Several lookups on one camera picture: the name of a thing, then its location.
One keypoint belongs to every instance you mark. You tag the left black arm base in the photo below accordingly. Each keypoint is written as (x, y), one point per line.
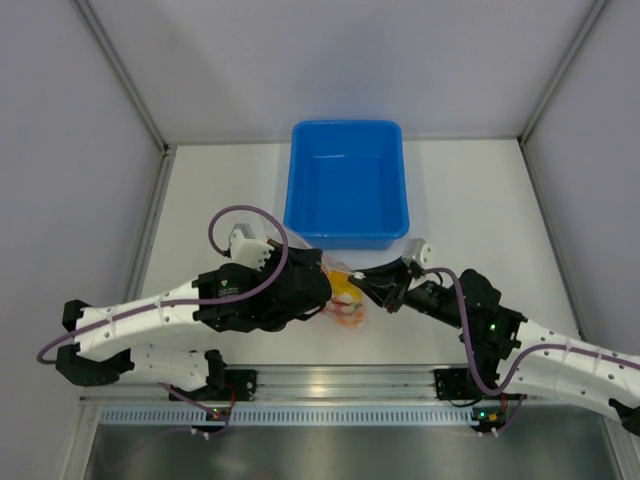
(238, 384)

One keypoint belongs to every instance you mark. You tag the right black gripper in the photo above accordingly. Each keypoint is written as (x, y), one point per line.
(383, 283)

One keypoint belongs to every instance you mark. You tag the aluminium rail frame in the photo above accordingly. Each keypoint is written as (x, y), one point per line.
(281, 384)

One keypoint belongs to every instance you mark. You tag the right aluminium corner post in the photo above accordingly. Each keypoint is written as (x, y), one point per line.
(570, 54)

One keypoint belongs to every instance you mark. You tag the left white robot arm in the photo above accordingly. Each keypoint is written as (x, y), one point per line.
(174, 338)

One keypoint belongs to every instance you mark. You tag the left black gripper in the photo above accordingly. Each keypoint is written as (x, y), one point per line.
(303, 256)

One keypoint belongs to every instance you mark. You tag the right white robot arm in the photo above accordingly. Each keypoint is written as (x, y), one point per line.
(507, 352)

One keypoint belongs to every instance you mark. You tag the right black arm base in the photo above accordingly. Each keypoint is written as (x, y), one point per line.
(456, 384)

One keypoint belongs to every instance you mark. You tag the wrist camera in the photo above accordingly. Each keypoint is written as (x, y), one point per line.
(246, 249)
(418, 255)

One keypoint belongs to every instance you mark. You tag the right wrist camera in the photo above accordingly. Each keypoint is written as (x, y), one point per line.
(418, 255)

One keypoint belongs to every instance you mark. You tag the clear zip top bag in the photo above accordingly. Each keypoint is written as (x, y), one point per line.
(347, 306)

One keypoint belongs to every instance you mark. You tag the left aluminium corner post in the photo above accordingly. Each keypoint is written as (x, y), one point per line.
(91, 21)

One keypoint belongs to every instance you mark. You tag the yellow fake fruit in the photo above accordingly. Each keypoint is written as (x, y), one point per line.
(342, 289)

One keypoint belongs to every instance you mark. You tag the aluminium corner post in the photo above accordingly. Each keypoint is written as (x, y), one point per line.
(570, 54)
(91, 21)

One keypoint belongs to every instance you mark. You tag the slotted cable duct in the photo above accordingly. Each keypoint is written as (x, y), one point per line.
(264, 416)

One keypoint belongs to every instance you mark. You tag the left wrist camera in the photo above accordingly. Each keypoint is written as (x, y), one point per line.
(246, 249)

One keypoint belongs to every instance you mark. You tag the blue plastic bin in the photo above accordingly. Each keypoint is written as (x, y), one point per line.
(346, 185)

